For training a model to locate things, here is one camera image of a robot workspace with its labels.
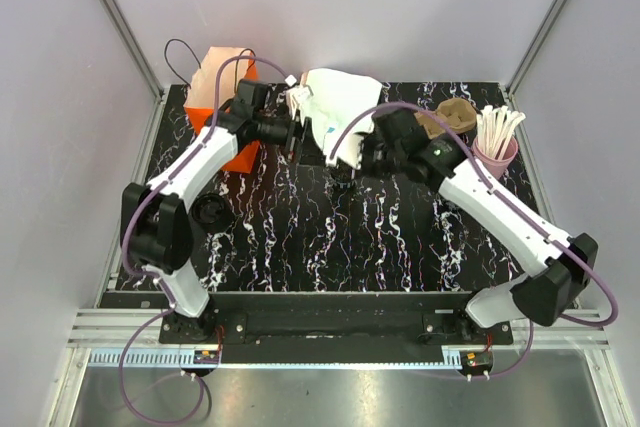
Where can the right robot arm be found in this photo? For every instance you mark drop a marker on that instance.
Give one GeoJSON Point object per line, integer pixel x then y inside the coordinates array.
{"type": "Point", "coordinates": [557, 266]}

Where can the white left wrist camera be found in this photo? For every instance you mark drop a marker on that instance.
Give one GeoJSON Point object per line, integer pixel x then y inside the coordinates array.
{"type": "Point", "coordinates": [297, 94]}

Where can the white wooden stir sticks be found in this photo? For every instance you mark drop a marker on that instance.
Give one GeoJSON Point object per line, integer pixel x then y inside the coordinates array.
{"type": "Point", "coordinates": [495, 129]}

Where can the white folded towel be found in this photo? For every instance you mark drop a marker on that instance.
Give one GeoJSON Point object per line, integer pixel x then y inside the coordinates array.
{"type": "Point", "coordinates": [338, 101]}

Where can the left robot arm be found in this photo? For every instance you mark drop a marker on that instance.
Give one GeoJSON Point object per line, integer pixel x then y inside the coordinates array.
{"type": "Point", "coordinates": [156, 236]}

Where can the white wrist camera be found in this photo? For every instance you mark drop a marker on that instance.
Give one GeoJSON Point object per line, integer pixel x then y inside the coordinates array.
{"type": "Point", "coordinates": [348, 152]}
{"type": "Point", "coordinates": [297, 94]}

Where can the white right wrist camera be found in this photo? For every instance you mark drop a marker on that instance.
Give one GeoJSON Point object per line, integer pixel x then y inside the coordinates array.
{"type": "Point", "coordinates": [348, 152]}

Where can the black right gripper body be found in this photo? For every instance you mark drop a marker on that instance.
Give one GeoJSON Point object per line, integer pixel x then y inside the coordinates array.
{"type": "Point", "coordinates": [377, 159]}

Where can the black printed paper cup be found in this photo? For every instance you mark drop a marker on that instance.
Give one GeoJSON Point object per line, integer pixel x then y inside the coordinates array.
{"type": "Point", "coordinates": [342, 179]}

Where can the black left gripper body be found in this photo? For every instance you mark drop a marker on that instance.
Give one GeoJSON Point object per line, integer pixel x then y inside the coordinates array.
{"type": "Point", "coordinates": [296, 147]}

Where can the orange paper bag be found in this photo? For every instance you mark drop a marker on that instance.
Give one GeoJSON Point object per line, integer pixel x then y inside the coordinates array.
{"type": "Point", "coordinates": [199, 104]}

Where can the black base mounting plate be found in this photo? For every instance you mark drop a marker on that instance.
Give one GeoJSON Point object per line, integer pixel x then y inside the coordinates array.
{"type": "Point", "coordinates": [334, 328]}

